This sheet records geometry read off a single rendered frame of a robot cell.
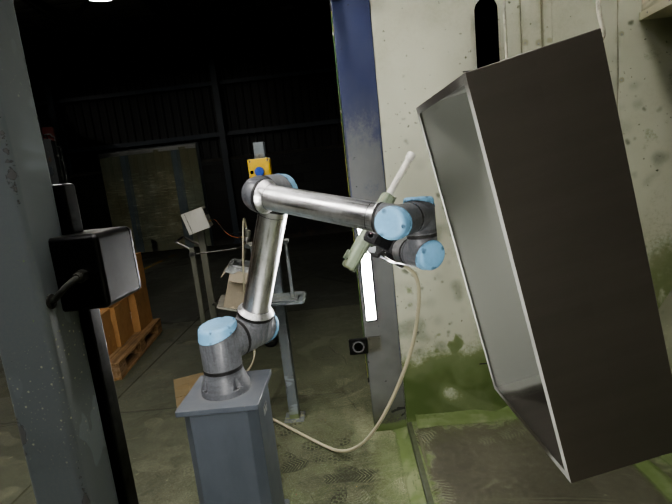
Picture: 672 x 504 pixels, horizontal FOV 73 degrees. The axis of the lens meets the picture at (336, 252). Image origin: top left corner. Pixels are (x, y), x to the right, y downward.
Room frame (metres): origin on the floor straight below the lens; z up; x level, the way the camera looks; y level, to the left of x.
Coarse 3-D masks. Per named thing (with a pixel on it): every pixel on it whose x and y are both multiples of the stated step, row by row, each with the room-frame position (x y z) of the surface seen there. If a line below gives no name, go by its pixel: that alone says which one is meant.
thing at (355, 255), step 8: (408, 152) 1.68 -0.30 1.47; (408, 160) 1.67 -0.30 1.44; (400, 168) 1.66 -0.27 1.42; (400, 176) 1.65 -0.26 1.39; (392, 184) 1.64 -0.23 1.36; (384, 192) 1.65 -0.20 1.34; (392, 192) 1.64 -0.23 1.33; (384, 200) 1.61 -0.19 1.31; (392, 200) 1.62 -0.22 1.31; (360, 232) 1.61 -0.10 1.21; (360, 240) 1.58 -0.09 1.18; (352, 248) 1.59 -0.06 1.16; (360, 248) 1.57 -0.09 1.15; (344, 256) 1.57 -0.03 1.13; (352, 256) 1.56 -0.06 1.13; (360, 256) 1.57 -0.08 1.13; (384, 256) 1.61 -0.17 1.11; (344, 264) 1.57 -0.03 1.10; (352, 264) 1.56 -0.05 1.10; (400, 264) 1.64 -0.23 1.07
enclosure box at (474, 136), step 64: (512, 64) 1.17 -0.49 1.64; (576, 64) 1.18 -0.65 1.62; (448, 128) 1.77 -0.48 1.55; (512, 128) 1.17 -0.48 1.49; (576, 128) 1.18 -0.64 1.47; (448, 192) 1.77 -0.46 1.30; (512, 192) 1.17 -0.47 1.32; (576, 192) 1.18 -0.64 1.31; (512, 256) 1.18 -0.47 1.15; (576, 256) 1.18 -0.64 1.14; (640, 256) 1.18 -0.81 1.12; (512, 320) 1.78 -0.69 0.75; (576, 320) 1.18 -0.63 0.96; (640, 320) 1.18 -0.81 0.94; (512, 384) 1.76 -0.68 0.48; (576, 384) 1.18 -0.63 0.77; (640, 384) 1.18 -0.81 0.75; (576, 448) 1.18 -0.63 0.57; (640, 448) 1.18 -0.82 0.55
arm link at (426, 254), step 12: (408, 240) 1.32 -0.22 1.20; (420, 240) 1.29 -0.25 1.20; (432, 240) 1.29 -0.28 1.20; (408, 252) 1.33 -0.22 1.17; (420, 252) 1.28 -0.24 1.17; (432, 252) 1.29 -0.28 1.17; (444, 252) 1.30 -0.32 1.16; (408, 264) 1.36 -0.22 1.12; (420, 264) 1.28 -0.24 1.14; (432, 264) 1.29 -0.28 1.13
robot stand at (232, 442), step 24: (264, 384) 1.67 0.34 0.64; (192, 408) 1.54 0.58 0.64; (216, 408) 1.52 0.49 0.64; (240, 408) 1.51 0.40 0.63; (264, 408) 1.64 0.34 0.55; (192, 432) 1.53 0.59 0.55; (216, 432) 1.53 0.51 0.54; (240, 432) 1.52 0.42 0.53; (264, 432) 1.59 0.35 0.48; (192, 456) 1.56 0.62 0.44; (216, 456) 1.53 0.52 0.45; (240, 456) 1.52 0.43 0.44; (264, 456) 1.55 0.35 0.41; (216, 480) 1.53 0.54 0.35; (240, 480) 1.52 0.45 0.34; (264, 480) 1.54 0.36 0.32
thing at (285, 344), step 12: (264, 144) 2.55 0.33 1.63; (264, 156) 2.52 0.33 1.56; (276, 276) 2.52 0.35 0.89; (276, 288) 2.52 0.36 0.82; (276, 312) 2.52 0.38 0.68; (288, 324) 2.57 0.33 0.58; (288, 336) 2.52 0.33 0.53; (288, 348) 2.52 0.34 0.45; (288, 360) 2.52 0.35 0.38; (288, 372) 2.52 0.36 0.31; (288, 384) 2.52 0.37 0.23; (288, 396) 2.52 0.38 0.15; (288, 408) 2.52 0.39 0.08
